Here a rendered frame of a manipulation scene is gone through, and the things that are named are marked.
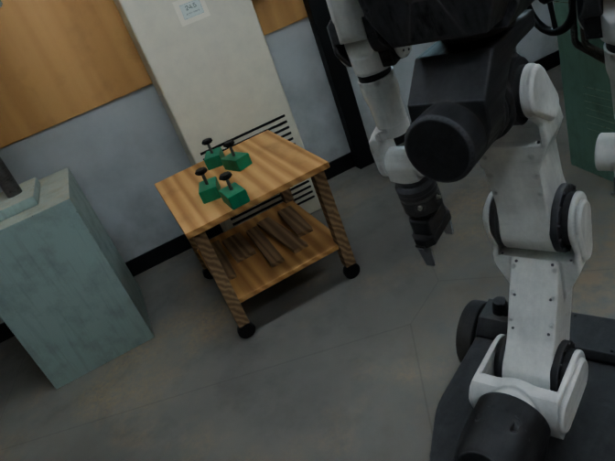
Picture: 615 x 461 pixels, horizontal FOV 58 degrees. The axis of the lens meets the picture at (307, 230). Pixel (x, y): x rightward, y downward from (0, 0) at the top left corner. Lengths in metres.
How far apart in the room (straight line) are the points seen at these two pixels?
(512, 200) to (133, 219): 2.17
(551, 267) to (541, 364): 0.21
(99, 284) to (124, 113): 0.89
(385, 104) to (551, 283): 0.52
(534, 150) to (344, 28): 0.40
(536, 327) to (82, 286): 1.70
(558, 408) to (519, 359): 0.14
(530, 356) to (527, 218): 0.31
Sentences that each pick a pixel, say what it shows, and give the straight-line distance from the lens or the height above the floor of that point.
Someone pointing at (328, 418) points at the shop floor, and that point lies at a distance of 1.79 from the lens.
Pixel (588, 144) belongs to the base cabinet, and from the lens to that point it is 2.59.
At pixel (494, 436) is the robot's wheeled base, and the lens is 1.18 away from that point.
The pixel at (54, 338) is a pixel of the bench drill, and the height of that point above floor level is 0.21.
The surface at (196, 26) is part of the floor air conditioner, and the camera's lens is 2.55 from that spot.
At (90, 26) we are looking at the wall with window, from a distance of 2.79.
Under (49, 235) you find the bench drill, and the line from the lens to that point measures 2.28.
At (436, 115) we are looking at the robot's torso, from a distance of 0.83.
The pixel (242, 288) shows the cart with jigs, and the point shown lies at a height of 0.18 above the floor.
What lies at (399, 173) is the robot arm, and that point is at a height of 0.78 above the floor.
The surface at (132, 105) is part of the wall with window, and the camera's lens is 2.84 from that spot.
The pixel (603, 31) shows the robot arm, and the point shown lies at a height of 1.02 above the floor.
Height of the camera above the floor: 1.29
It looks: 28 degrees down
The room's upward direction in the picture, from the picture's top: 21 degrees counter-clockwise
